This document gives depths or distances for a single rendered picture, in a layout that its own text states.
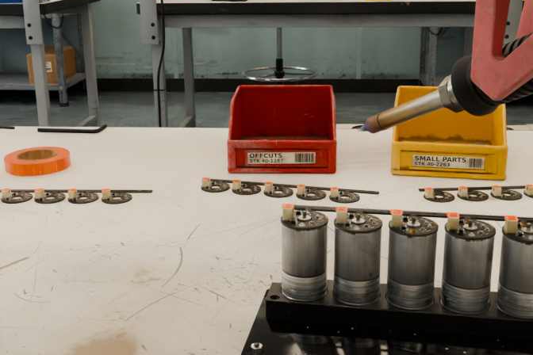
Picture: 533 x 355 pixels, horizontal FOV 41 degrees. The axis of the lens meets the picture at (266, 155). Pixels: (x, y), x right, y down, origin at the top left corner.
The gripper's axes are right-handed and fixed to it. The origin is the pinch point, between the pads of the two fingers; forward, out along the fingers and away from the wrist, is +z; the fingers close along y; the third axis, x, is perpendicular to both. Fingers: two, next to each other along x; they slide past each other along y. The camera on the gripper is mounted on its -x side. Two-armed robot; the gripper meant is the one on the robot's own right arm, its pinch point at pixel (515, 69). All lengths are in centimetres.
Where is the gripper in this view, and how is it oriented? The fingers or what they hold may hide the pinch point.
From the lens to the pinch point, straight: 28.5
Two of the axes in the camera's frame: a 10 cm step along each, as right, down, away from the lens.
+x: 5.0, 6.6, -5.5
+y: -8.2, 1.7, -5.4
